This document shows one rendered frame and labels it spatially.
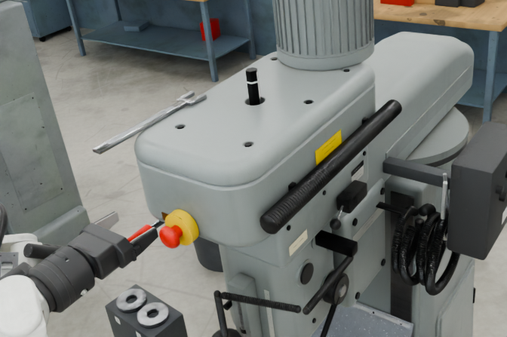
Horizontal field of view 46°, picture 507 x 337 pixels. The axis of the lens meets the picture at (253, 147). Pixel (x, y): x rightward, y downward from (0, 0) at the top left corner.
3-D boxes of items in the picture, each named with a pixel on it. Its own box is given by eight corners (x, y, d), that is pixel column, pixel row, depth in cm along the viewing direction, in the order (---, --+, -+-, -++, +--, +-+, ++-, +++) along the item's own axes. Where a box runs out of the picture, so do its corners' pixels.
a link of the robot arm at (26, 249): (42, 290, 155) (4, 288, 146) (39, 251, 160) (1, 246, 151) (72, 276, 150) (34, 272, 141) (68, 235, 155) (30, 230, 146)
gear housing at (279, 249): (285, 274, 106) (280, 228, 101) (183, 234, 120) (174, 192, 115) (372, 181, 129) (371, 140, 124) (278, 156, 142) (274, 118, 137)
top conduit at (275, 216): (278, 237, 92) (275, 219, 91) (256, 230, 95) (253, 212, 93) (402, 115, 122) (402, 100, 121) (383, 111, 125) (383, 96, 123)
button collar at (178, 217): (194, 250, 99) (188, 221, 96) (167, 240, 102) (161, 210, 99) (202, 243, 100) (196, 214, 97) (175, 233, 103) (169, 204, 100)
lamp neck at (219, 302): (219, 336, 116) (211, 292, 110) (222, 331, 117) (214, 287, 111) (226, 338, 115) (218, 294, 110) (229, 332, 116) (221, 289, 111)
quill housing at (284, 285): (299, 380, 125) (287, 260, 109) (223, 341, 136) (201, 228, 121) (345, 320, 138) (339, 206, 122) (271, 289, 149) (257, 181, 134)
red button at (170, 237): (176, 254, 97) (171, 234, 95) (158, 246, 99) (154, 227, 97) (189, 243, 99) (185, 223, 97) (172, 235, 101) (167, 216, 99)
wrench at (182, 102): (103, 157, 96) (102, 152, 96) (88, 151, 99) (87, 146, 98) (207, 97, 112) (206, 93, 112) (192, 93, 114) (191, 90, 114)
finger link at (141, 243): (156, 237, 110) (132, 257, 106) (153, 224, 109) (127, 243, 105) (162, 240, 110) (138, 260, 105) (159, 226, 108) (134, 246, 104)
